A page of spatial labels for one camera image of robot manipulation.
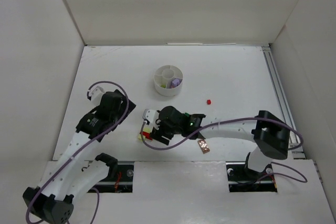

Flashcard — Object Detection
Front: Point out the yellow and red lego stack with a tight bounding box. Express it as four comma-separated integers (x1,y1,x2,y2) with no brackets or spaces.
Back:
138,127,153,141

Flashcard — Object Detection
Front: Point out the purple lego brick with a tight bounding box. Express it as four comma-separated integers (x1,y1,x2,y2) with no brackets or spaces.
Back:
170,78,182,89

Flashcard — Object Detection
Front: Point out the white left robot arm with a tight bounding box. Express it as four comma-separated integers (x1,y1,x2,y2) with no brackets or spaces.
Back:
23,87,136,223

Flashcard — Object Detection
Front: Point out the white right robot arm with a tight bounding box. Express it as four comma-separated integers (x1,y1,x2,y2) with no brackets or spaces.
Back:
143,106,290,173

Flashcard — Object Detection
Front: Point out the brown lego brick lower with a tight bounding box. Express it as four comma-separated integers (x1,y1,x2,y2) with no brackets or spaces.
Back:
197,140,210,154

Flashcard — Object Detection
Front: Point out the white round divided container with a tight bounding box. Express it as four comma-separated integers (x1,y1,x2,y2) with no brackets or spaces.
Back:
153,65,183,97

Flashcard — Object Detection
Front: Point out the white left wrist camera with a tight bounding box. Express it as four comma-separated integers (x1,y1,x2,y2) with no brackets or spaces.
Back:
87,86,105,106

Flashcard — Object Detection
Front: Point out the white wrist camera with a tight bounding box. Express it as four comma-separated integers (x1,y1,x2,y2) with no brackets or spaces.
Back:
142,109,159,129
87,86,105,106

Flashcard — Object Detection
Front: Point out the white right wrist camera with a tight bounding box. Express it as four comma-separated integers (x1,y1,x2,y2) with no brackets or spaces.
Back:
142,109,159,129

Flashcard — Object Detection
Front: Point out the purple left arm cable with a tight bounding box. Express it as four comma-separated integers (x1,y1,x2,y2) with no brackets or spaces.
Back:
25,81,130,224

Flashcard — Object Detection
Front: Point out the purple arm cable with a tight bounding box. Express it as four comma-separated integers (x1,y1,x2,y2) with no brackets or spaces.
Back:
140,118,308,184
25,81,130,224

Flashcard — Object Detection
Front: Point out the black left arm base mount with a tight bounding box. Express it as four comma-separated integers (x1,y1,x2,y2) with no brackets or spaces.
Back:
94,153,134,193

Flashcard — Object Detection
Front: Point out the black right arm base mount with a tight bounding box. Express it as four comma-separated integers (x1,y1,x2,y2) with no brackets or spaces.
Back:
226,162,277,193

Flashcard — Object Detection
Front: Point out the aluminium rail right side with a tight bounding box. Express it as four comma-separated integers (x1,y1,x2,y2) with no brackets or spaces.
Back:
261,46,307,159

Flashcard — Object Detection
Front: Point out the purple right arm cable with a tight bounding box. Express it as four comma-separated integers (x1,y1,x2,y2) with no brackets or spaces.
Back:
140,118,308,184

